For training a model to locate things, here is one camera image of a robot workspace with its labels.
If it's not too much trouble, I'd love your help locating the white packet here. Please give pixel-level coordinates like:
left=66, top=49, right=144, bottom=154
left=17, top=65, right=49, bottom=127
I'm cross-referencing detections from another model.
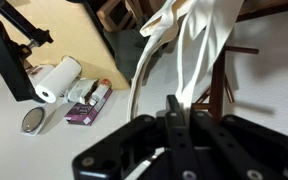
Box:
left=65, top=77, right=99, bottom=105

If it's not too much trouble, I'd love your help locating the dark brown wooden coat stand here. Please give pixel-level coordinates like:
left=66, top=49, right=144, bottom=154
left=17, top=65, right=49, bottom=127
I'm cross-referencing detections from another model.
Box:
left=192, top=0, right=288, bottom=122

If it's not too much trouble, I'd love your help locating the bottle with orange cap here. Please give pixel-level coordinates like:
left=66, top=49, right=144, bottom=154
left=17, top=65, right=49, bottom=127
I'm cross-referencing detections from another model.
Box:
left=89, top=78, right=113, bottom=104

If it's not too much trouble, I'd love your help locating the light wooden dining table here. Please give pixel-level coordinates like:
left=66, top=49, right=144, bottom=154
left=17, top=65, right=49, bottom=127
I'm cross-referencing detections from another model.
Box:
left=3, top=0, right=131, bottom=91

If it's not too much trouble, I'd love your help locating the white paper towel roll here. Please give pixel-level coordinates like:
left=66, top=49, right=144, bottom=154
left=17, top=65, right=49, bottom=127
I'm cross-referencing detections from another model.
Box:
left=34, top=55, right=83, bottom=104

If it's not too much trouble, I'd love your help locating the purple box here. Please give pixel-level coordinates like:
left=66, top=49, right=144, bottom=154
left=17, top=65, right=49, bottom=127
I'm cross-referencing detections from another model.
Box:
left=64, top=88, right=114, bottom=127

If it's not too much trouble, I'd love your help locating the small round mirror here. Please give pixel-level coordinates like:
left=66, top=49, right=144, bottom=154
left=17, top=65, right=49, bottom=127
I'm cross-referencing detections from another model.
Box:
left=20, top=105, right=47, bottom=136

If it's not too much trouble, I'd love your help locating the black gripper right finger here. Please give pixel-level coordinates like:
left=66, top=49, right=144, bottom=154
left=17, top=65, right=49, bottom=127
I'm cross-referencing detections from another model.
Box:
left=190, top=111, right=288, bottom=180

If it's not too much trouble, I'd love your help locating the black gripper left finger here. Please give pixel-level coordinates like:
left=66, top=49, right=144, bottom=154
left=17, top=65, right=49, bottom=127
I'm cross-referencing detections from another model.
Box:
left=72, top=94, right=202, bottom=180

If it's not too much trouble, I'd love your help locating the black stereo camera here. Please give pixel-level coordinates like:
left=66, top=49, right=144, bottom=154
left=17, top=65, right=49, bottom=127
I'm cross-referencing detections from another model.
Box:
left=0, top=19, right=38, bottom=103

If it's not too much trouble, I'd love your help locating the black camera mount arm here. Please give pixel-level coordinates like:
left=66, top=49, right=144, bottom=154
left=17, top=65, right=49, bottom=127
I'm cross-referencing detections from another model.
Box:
left=0, top=0, right=54, bottom=51

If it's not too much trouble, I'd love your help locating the cream tote bag green print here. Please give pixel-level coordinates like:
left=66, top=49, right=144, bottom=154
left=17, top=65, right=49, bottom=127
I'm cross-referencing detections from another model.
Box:
left=126, top=0, right=246, bottom=123

